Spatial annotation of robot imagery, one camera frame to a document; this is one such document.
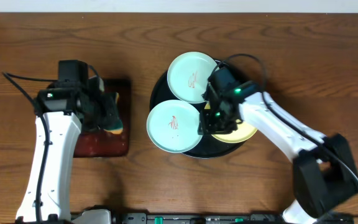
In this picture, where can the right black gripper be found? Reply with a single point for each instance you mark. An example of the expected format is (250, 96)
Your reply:
(207, 127)

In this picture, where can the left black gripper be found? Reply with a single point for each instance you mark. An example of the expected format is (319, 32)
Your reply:
(110, 112)

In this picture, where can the yellow plate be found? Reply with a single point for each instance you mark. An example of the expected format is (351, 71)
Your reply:
(243, 132)

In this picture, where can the green yellow scrub sponge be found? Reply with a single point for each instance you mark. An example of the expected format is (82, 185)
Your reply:
(111, 120)

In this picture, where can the light blue plate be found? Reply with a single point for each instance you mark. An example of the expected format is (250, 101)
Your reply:
(188, 74)
(172, 126)

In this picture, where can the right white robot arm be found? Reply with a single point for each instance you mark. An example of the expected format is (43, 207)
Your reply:
(324, 172)

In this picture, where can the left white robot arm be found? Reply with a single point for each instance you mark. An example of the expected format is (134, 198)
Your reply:
(47, 197)

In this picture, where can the round black tray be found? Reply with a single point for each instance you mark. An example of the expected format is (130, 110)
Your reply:
(208, 147)

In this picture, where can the dark red square tray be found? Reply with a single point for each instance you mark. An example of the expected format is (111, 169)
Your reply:
(61, 110)

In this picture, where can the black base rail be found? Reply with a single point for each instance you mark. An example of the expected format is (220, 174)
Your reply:
(102, 214)

